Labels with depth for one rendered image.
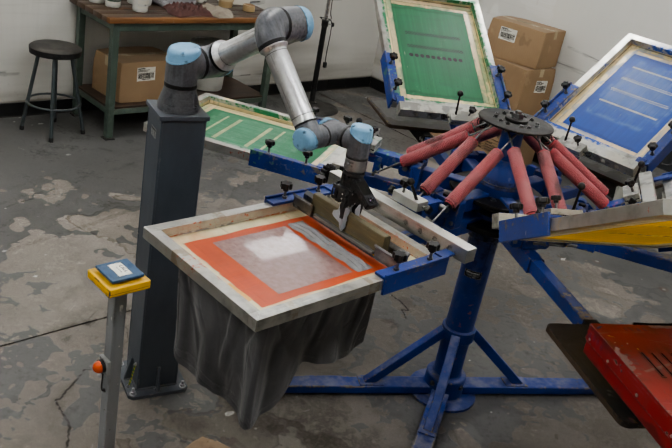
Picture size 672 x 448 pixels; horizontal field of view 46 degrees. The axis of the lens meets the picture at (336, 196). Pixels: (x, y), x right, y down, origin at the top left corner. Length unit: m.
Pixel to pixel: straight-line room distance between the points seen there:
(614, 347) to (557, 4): 5.00
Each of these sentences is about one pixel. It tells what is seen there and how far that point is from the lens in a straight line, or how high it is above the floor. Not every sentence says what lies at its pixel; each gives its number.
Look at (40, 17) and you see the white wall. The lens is 6.12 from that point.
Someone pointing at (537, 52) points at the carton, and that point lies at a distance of 6.58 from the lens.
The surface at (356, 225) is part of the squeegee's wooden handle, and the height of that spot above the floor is 1.04.
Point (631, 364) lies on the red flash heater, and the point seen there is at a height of 1.10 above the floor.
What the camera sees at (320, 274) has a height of 0.96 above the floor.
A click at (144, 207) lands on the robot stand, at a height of 0.79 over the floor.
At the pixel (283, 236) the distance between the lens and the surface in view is 2.67.
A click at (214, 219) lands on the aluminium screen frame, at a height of 0.99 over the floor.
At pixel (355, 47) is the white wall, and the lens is 8.01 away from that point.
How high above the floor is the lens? 2.15
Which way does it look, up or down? 23 degrees down
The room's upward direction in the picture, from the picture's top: 11 degrees clockwise
